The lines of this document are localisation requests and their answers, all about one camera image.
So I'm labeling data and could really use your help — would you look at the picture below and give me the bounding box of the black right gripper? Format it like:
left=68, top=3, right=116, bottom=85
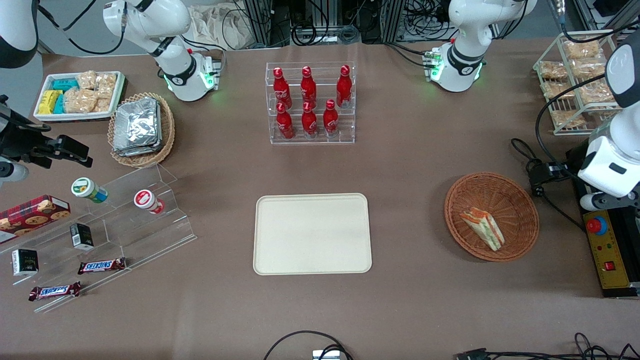
left=0, top=96, right=94, bottom=169

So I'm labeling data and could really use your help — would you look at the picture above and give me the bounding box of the plastic-wrapped triangle sandwich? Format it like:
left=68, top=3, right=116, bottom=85
left=459, top=207, right=506, bottom=252

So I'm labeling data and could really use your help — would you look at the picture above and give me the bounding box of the white rectangular snack tray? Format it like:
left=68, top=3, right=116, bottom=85
left=33, top=70, right=126, bottom=123

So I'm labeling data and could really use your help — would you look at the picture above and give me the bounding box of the oval tan wicker basket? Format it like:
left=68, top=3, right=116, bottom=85
left=107, top=92, right=176, bottom=169

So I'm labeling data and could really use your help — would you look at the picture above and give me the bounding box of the round brown wicker basket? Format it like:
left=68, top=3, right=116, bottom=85
left=444, top=172, right=540, bottom=263

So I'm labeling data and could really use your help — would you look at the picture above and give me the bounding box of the beige plastic serving tray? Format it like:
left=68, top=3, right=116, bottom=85
left=253, top=193, right=374, bottom=276

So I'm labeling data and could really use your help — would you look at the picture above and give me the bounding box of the green-lid white cup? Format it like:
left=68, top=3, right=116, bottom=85
left=70, top=177, right=109, bottom=204

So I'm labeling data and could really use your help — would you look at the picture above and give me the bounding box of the black yellow control box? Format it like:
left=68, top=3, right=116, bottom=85
left=569, top=144, right=640, bottom=300

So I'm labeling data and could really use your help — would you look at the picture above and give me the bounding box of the silver foil pouch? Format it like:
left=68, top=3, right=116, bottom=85
left=112, top=142, right=163, bottom=158
left=113, top=97, right=161, bottom=147

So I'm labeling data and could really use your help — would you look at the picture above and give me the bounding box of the red tartan cookie box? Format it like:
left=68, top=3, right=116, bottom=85
left=0, top=194, right=71, bottom=237

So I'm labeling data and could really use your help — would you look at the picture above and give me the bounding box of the small black carton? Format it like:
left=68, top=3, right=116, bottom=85
left=69, top=223, right=95, bottom=251
left=11, top=248, right=40, bottom=277

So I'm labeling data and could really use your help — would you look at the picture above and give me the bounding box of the red-lid white cup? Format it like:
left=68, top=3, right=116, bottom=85
left=133, top=189, right=166, bottom=215

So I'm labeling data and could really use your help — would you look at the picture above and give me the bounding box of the clear bagged pastry pack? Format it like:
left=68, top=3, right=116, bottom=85
left=577, top=82, right=617, bottom=107
left=542, top=80, right=576, bottom=100
left=569, top=58, right=607, bottom=80
left=549, top=109, right=587, bottom=129
left=538, top=60, right=569, bottom=80
left=562, top=39, right=601, bottom=60

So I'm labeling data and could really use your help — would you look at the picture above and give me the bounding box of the clear acrylic stepped shelf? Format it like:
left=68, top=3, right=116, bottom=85
left=0, top=163, right=198, bottom=314

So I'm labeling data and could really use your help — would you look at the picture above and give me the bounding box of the brown Snickers bar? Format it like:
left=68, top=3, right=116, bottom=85
left=28, top=281, right=82, bottom=302
left=77, top=257, right=127, bottom=275

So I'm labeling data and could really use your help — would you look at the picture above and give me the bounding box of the beige cloth bag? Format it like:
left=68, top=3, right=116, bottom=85
left=186, top=4, right=252, bottom=51

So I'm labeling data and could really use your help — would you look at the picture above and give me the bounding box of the red cola bottle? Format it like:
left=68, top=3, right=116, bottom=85
left=335, top=64, right=353, bottom=109
left=300, top=65, right=318, bottom=108
left=322, top=99, right=340, bottom=137
left=272, top=67, right=293, bottom=109
left=275, top=102, right=295, bottom=140
left=301, top=101, right=319, bottom=139

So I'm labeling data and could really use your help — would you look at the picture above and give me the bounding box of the clear acrylic bottle rack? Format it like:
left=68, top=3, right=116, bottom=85
left=265, top=61, right=357, bottom=145

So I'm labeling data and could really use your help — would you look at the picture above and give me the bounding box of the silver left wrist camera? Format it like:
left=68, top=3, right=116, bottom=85
left=579, top=194, right=609, bottom=212

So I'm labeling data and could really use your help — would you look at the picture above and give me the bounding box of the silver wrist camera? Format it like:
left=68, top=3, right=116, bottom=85
left=579, top=194, right=609, bottom=212
left=0, top=162, right=29, bottom=184

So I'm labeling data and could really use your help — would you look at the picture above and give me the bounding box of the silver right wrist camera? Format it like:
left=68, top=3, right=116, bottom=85
left=0, top=162, right=29, bottom=184

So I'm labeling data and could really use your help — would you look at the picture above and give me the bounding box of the black cable with plugs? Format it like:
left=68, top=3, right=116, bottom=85
left=510, top=137, right=587, bottom=232

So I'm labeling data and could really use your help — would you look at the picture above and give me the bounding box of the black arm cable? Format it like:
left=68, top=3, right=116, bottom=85
left=534, top=73, right=609, bottom=177
left=37, top=0, right=127, bottom=56

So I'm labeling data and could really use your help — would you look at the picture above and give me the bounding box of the white wire rack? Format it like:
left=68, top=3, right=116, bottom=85
left=532, top=29, right=627, bottom=136

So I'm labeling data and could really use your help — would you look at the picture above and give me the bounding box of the black cable with connector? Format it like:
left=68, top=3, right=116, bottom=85
left=454, top=332, right=640, bottom=360

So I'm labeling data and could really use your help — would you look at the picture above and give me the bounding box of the black cable with grey plug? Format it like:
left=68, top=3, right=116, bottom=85
left=549, top=0, right=632, bottom=45

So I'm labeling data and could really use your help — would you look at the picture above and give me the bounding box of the aluminium frame post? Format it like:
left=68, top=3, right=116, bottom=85
left=244, top=0, right=274, bottom=47
left=384, top=0, right=407, bottom=44

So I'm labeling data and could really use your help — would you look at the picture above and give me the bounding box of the black cable bundle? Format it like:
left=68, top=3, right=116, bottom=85
left=289, top=21, right=362, bottom=47

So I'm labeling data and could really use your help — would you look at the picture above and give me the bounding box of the black looped cable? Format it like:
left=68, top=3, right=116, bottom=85
left=263, top=330, right=354, bottom=360

